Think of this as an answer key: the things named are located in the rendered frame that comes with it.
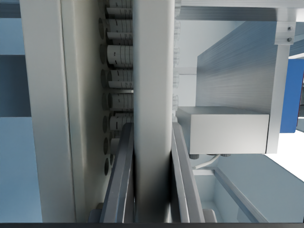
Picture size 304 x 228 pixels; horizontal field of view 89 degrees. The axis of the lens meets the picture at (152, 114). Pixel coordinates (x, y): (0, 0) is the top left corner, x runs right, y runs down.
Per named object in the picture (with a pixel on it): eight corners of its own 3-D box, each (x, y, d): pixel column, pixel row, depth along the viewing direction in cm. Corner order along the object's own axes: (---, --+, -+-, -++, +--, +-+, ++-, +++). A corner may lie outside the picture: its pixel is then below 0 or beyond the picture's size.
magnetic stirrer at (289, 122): (269, 139, 43) (301, 138, 43) (278, 58, 40) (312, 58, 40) (231, 124, 62) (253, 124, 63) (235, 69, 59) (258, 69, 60)
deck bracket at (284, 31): (275, 43, 36) (295, 44, 36) (278, 20, 35) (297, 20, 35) (273, 45, 36) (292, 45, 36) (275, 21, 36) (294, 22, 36)
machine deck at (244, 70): (262, 154, 40) (277, 154, 40) (279, -7, 35) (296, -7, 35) (193, 116, 101) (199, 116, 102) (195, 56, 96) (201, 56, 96)
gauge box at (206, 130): (189, 155, 40) (265, 154, 40) (190, 114, 38) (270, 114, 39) (174, 132, 61) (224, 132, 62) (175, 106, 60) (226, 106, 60)
